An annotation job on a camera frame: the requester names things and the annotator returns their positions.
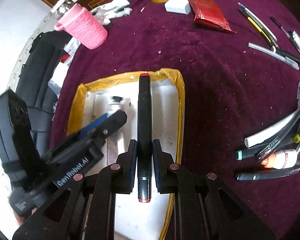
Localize black gel pen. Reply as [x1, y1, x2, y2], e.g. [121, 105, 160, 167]
[236, 167, 300, 181]

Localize white tray yellow tape rim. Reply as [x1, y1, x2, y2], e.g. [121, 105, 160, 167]
[67, 68, 185, 239]

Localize white glove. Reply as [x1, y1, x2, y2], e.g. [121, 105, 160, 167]
[90, 0, 133, 26]

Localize white cylindrical marker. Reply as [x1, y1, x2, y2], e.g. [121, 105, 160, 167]
[244, 109, 299, 148]

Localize black backpack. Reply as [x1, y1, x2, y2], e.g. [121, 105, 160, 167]
[15, 31, 71, 155]

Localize grey blue-tip pen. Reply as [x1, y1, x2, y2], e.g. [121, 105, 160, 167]
[237, 2, 277, 41]

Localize silver purple tube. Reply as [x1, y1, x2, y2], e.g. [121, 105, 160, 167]
[107, 96, 125, 165]

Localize white paper packages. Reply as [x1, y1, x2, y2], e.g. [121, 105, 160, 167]
[48, 37, 81, 98]

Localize black printed marker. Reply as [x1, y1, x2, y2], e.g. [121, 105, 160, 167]
[256, 109, 300, 163]

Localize black pen under silver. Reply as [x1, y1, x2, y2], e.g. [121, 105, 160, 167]
[271, 46, 300, 65]

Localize thin black pen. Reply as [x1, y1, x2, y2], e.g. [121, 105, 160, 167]
[269, 15, 300, 54]

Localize black marker red caps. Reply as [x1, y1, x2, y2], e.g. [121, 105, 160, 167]
[137, 73, 152, 203]

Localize red foil packet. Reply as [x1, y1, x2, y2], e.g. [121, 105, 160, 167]
[188, 0, 235, 34]

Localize white bottle orange cap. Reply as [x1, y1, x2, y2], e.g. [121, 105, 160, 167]
[261, 149, 298, 170]

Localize white eraser block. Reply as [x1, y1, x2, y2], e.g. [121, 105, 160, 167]
[165, 0, 191, 15]

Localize yellow black pen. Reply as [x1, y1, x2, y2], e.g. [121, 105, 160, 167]
[238, 9, 278, 48]

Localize maroon bed cover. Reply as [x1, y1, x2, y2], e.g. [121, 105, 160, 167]
[50, 0, 300, 239]

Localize silver white pen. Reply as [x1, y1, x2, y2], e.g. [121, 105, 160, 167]
[248, 42, 299, 70]

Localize black marker teal cap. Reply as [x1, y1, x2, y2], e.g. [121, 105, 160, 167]
[235, 135, 297, 161]

